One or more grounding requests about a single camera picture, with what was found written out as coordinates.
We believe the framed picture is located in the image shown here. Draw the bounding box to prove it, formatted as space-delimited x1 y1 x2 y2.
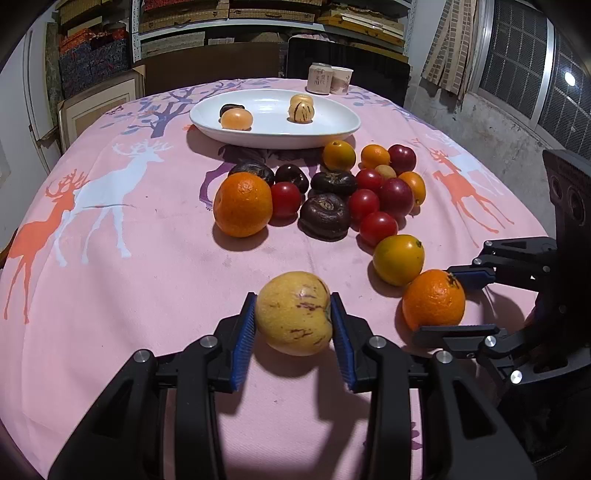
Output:
58 65 147 153

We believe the stack of yellow flat boxes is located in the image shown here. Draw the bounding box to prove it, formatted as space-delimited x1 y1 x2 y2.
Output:
318 2 409 47

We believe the small oval yellow-orange citrus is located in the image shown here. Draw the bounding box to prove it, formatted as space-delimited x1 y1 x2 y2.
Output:
398 171 427 206

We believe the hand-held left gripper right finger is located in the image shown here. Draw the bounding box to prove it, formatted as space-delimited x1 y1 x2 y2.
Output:
330 292 539 480

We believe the large bumpy orange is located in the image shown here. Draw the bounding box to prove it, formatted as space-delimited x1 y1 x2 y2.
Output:
213 172 274 238

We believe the dark brown mangosteen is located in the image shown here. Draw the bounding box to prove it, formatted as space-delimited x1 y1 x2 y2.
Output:
228 160 276 188
299 193 352 241
310 169 358 199

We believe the pink deer print tablecloth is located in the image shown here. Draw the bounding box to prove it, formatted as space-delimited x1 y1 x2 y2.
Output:
0 78 555 480

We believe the large yellow pepino melon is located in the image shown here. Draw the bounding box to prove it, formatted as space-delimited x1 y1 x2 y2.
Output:
255 271 333 357

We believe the red tomato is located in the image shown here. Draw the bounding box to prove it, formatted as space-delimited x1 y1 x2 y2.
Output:
359 211 399 247
355 168 385 193
270 182 302 220
347 189 382 223

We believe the small striped pepino melon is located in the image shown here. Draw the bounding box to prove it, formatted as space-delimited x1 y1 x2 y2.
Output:
288 93 315 124

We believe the small orange tangerine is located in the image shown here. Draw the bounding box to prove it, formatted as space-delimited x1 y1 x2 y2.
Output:
360 144 391 169

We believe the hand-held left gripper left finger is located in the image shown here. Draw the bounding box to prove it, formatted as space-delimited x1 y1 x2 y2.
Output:
48 292 258 480

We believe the black chair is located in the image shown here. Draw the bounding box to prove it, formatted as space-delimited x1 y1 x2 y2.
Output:
285 36 411 108

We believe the round orange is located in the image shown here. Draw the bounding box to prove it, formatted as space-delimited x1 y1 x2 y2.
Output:
402 269 466 332

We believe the dark brown chair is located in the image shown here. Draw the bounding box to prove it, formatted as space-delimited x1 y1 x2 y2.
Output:
144 42 282 97

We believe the yellow-orange citrus with dark stem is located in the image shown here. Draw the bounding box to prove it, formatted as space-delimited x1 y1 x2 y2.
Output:
372 234 426 287

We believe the white oval plate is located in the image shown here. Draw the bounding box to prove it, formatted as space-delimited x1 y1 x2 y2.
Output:
189 89 361 150

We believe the red plum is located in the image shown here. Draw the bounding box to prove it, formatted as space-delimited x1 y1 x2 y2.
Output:
388 144 417 175
379 178 415 219

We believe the pale orange peach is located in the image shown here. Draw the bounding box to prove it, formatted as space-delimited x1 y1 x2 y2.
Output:
220 108 254 131

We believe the beige drink can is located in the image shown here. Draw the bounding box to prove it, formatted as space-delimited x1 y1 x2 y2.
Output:
307 62 334 96

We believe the stack of patterned fabric boxes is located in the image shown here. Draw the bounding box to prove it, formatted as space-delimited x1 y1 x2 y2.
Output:
55 25 132 100

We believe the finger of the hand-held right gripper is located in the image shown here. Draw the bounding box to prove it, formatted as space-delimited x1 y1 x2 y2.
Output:
412 323 555 386
445 237 559 292

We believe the window with metal grille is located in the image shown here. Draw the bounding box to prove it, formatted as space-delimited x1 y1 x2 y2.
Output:
473 0 591 146

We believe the beige paper cup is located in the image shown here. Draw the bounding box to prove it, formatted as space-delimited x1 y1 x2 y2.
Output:
330 66 354 96

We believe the white metal shelf rack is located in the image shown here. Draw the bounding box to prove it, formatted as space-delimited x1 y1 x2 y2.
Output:
130 0 416 65

